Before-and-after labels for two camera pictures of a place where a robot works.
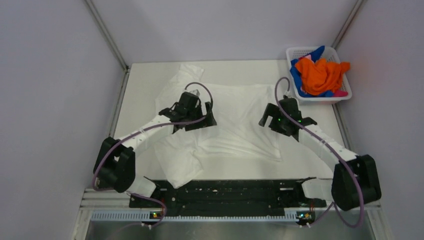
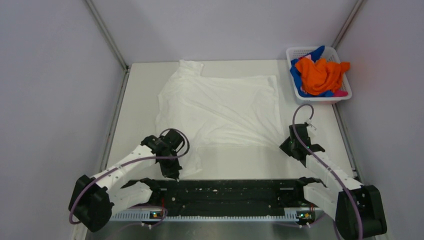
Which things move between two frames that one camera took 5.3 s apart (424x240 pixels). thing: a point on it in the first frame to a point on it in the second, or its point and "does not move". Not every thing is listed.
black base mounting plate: (229, 195) does not move
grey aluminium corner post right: (351, 16) does not move
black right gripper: (273, 111) to (284, 146)
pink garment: (340, 93) does not move
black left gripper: (209, 121) to (172, 172)
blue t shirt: (315, 55) does not move
